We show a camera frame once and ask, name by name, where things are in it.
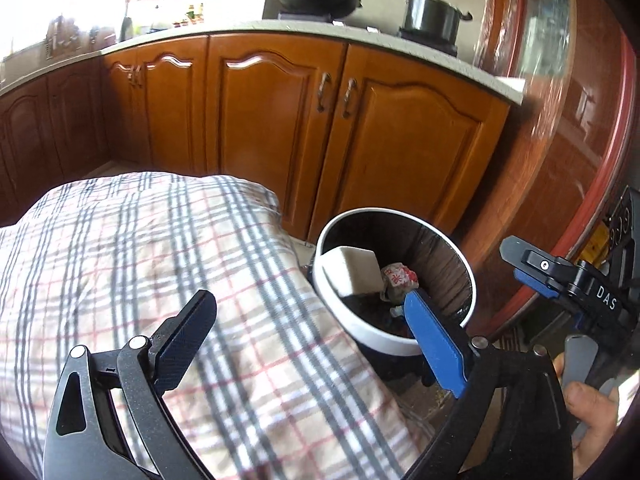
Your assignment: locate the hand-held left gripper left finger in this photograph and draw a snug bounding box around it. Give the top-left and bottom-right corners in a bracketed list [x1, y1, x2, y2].
[42, 289, 218, 480]

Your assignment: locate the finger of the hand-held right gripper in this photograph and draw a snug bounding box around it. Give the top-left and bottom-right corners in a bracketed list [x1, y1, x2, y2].
[514, 267, 576, 307]
[500, 236, 571, 276]

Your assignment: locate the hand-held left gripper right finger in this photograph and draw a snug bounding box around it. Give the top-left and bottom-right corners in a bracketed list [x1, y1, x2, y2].
[400, 290, 573, 480]

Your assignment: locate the red white wrapper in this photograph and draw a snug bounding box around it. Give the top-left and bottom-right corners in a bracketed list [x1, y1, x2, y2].
[380, 264, 419, 304]

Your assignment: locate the white trash bin black liner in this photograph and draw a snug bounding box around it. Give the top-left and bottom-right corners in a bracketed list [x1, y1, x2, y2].
[310, 206, 476, 357]

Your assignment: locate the white foam block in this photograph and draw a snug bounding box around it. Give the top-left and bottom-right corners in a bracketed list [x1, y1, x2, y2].
[320, 246, 383, 298]

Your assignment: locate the person's right hand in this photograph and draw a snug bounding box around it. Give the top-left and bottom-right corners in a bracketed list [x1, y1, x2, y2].
[552, 352, 626, 479]

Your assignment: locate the plaid tablecloth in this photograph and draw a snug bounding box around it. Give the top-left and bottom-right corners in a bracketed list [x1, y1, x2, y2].
[0, 171, 436, 480]

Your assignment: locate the wooden kitchen cabinet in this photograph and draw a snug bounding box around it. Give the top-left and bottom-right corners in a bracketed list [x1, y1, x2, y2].
[0, 35, 512, 261]

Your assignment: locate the steel cooking pot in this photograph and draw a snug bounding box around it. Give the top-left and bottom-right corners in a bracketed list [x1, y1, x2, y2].
[394, 0, 473, 43]

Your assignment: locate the gas stove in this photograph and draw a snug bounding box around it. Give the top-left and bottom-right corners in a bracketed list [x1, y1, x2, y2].
[277, 10, 460, 57]

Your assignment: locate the speckled kitchen countertop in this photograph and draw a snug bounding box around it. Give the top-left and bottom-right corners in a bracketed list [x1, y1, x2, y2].
[0, 19, 526, 107]

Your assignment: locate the metal sink rack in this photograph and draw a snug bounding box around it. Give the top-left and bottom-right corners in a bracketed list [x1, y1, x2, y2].
[44, 14, 102, 55]

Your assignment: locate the group of condiment bottles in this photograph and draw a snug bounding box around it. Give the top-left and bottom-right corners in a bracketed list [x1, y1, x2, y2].
[172, 2, 207, 27]

